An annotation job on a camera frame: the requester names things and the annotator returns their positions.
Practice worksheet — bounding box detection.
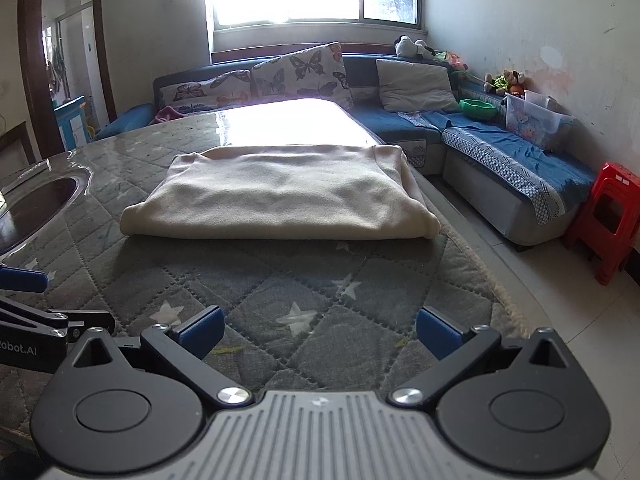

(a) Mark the cream fleece sweater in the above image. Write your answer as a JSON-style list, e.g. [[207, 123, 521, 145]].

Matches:
[[119, 145, 440, 240]]

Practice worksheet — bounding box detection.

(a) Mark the small plush toys group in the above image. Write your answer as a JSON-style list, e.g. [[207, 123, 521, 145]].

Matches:
[[483, 70, 526, 98]]

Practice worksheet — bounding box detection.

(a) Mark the square butterfly pillow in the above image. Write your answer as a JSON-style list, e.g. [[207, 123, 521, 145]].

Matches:
[[250, 42, 354, 110]]

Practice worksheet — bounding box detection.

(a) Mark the clear plastic storage box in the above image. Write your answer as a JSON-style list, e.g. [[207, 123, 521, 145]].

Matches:
[[503, 94, 575, 152]]

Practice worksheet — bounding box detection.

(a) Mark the blue small cabinet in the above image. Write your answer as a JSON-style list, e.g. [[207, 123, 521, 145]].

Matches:
[[54, 96, 94, 151]]

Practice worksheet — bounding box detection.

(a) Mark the grey plain cushion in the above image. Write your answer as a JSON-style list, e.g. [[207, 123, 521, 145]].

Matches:
[[376, 58, 459, 113]]

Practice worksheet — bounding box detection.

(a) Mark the long butterfly pillow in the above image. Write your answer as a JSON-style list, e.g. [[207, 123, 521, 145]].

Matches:
[[158, 70, 253, 115]]

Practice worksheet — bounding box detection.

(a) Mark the green plastic bowl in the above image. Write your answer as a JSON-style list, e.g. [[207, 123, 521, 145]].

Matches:
[[459, 99, 498, 122]]

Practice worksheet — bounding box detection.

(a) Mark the dark wooden door frame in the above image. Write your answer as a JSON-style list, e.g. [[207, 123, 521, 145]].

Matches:
[[16, 0, 117, 158]]

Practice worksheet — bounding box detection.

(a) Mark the panda plush toy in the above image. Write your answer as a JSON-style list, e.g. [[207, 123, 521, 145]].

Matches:
[[394, 36, 435, 60]]

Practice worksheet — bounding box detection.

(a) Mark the blue corner sofa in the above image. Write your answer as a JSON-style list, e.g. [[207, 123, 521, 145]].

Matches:
[[94, 52, 599, 254]]

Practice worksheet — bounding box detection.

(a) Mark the magenta cloth on sofa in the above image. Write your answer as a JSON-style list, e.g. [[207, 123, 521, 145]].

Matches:
[[151, 106, 186, 125]]

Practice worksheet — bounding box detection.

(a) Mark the red plastic stool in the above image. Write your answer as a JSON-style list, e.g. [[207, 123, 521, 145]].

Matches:
[[563, 162, 640, 286]]

